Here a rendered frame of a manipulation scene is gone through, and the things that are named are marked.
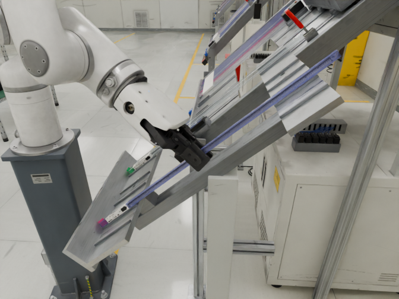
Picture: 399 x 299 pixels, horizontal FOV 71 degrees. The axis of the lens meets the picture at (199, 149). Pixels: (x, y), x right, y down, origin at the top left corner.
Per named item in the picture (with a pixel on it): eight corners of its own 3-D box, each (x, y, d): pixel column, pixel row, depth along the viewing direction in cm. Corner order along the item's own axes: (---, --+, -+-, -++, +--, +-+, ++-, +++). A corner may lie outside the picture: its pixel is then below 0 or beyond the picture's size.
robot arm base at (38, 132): (-3, 157, 83) (-27, 98, 74) (26, 130, 100) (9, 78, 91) (64, 154, 85) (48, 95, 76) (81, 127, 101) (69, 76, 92)
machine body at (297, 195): (263, 293, 121) (285, 174, 90) (249, 191, 181) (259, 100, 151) (421, 303, 117) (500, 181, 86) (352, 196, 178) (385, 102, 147)
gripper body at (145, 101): (122, 71, 41) (178, 124, 41) (151, 70, 50) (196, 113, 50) (96, 109, 44) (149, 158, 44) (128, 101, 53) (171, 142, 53)
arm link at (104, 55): (109, 61, 40) (141, 58, 49) (42, -1, 40) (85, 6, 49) (85, 103, 44) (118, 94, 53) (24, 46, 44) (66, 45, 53)
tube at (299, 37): (130, 174, 72) (127, 171, 72) (132, 171, 74) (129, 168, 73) (305, 37, 54) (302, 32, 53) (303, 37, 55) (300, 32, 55)
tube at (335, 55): (102, 228, 56) (98, 223, 56) (106, 223, 57) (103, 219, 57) (341, 56, 37) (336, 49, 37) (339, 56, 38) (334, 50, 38)
